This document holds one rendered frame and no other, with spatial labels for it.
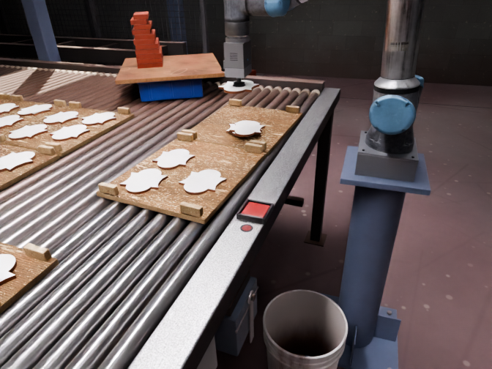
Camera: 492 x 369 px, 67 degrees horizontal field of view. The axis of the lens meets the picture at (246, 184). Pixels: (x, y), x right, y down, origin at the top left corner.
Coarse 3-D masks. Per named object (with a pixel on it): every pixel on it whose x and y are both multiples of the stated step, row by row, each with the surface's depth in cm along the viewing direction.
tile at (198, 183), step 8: (192, 176) 108; (200, 176) 108; (208, 176) 107; (216, 176) 107; (184, 184) 104; (192, 184) 104; (200, 184) 103; (208, 184) 103; (216, 184) 103; (192, 192) 100; (200, 192) 100
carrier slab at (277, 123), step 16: (224, 112) 158; (240, 112) 158; (256, 112) 157; (272, 112) 157; (288, 112) 156; (192, 128) 143; (208, 128) 142; (224, 128) 142; (272, 128) 141; (288, 128) 141; (224, 144) 129; (240, 144) 129; (272, 144) 128
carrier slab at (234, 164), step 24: (168, 144) 130; (192, 144) 130; (216, 144) 129; (144, 168) 115; (192, 168) 114; (216, 168) 113; (240, 168) 113; (96, 192) 103; (120, 192) 103; (168, 192) 102; (216, 192) 102; (192, 216) 92
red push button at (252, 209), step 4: (248, 204) 97; (252, 204) 97; (256, 204) 97; (260, 204) 97; (264, 204) 97; (248, 208) 96; (252, 208) 96; (256, 208) 95; (260, 208) 95; (264, 208) 95; (268, 208) 96; (244, 212) 94; (248, 212) 94; (252, 212) 94; (256, 212) 94; (260, 212) 94; (264, 212) 94; (256, 216) 92; (260, 216) 92
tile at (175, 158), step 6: (174, 150) 124; (180, 150) 124; (186, 150) 124; (162, 156) 120; (168, 156) 120; (174, 156) 120; (180, 156) 120; (186, 156) 120; (192, 156) 120; (156, 162) 118; (162, 162) 116; (168, 162) 116; (174, 162) 116; (180, 162) 116; (186, 162) 117; (162, 168) 114; (168, 168) 114
